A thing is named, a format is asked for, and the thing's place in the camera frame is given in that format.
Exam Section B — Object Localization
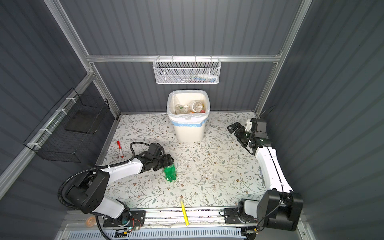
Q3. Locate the clear bottle green label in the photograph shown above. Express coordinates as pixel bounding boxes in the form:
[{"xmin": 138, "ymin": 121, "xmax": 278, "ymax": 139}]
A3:
[{"xmin": 175, "ymin": 105, "xmax": 190, "ymax": 115}]

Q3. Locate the white bottle orange logo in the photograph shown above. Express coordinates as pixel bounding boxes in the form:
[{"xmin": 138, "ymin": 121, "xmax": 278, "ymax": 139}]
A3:
[{"xmin": 189, "ymin": 101, "xmax": 204, "ymax": 113}]

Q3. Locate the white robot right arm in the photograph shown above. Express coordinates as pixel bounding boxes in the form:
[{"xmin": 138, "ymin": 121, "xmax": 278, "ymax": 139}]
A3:
[{"xmin": 223, "ymin": 118, "xmax": 304, "ymax": 232}]

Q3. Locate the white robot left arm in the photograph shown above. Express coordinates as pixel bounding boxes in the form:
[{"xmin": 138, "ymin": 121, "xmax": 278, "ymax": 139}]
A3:
[{"xmin": 58, "ymin": 142, "xmax": 174, "ymax": 219}]

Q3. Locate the white ribbed trash bin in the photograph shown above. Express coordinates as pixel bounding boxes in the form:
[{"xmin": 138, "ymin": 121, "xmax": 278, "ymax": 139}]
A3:
[{"xmin": 167, "ymin": 90, "xmax": 211, "ymax": 142}]

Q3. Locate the red white marker pen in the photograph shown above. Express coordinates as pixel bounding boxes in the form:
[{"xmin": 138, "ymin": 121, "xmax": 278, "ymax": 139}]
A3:
[{"xmin": 117, "ymin": 141, "xmax": 124, "ymax": 158}]

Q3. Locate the yellow highlighter pen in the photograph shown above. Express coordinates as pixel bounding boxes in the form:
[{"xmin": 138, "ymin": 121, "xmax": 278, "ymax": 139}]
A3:
[{"xmin": 181, "ymin": 200, "xmax": 190, "ymax": 227}]

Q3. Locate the tape roll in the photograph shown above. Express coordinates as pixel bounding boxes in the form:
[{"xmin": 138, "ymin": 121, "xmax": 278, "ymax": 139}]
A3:
[{"xmin": 85, "ymin": 217, "xmax": 97, "ymax": 228}]

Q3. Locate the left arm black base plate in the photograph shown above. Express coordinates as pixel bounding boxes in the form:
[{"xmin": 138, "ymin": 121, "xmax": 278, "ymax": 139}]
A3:
[{"xmin": 103, "ymin": 210, "xmax": 147, "ymax": 228}]

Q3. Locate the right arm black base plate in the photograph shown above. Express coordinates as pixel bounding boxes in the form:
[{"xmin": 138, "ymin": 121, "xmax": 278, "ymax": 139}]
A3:
[{"xmin": 224, "ymin": 208, "xmax": 257, "ymax": 225}]

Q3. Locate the white wire wall basket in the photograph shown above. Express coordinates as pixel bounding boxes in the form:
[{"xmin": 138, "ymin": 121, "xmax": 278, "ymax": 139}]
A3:
[{"xmin": 153, "ymin": 60, "xmax": 222, "ymax": 85}]

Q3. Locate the black corrugated cable hose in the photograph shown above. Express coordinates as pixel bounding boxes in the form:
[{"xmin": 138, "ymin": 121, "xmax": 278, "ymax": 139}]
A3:
[{"xmin": 56, "ymin": 141, "xmax": 151, "ymax": 240}]

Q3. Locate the black wire wall basket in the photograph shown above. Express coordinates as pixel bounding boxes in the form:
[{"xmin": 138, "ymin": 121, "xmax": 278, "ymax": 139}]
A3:
[{"xmin": 24, "ymin": 91, "xmax": 110, "ymax": 163}]

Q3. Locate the white perforated cable tray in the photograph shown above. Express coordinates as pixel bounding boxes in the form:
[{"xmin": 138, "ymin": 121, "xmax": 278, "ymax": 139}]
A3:
[{"xmin": 67, "ymin": 226, "xmax": 250, "ymax": 240}]

